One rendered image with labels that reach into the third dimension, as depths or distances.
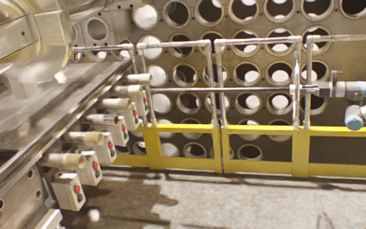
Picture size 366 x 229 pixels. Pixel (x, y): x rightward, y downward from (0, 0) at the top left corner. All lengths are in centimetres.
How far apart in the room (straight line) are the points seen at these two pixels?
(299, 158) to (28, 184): 174
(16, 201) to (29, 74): 51
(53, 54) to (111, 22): 172
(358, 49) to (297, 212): 144
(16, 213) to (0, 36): 72
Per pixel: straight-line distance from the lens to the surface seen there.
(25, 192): 152
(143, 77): 212
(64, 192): 158
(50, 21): 110
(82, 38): 305
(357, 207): 245
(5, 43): 107
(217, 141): 249
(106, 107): 188
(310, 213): 235
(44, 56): 121
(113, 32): 289
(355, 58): 311
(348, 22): 301
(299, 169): 257
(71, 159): 146
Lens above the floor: 162
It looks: 27 degrees down
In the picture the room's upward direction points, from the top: 8 degrees counter-clockwise
